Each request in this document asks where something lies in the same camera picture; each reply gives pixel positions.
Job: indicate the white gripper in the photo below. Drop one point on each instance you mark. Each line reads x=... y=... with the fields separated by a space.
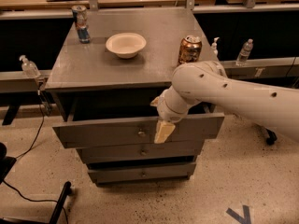
x=163 y=110

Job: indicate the grey top drawer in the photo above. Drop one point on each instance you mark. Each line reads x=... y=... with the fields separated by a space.
x=132 y=125

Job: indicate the grey drawer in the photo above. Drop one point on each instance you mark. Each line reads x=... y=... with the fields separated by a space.
x=140 y=151
x=114 y=175
x=132 y=125

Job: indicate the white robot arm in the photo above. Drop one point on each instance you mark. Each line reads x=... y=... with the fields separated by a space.
x=275 y=108

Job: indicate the grey middle drawer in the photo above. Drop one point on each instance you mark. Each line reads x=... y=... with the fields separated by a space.
x=140 y=151

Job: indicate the grey bottom drawer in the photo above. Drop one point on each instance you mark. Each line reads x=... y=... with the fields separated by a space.
x=114 y=175

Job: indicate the grey drawer cabinet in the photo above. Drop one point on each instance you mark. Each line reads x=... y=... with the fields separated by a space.
x=89 y=76

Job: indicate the brown gold soda can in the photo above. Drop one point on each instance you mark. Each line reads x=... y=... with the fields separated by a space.
x=190 y=49

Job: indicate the white paper bowl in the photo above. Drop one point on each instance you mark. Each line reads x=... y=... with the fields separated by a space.
x=126 y=45

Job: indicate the small white pump bottle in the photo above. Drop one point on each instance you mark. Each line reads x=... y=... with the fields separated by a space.
x=214 y=45

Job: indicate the clear plastic water bottle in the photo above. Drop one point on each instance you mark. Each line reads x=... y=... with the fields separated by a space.
x=244 y=53

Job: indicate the black caster leg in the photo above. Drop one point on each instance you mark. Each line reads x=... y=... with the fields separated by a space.
x=270 y=137

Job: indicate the blue red soda can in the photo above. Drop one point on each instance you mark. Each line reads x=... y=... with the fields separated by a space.
x=80 y=19

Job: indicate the clear hand sanitizer bottle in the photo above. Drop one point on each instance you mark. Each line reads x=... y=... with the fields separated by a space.
x=29 y=68

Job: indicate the black chair base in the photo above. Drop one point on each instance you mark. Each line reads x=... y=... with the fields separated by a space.
x=6 y=164

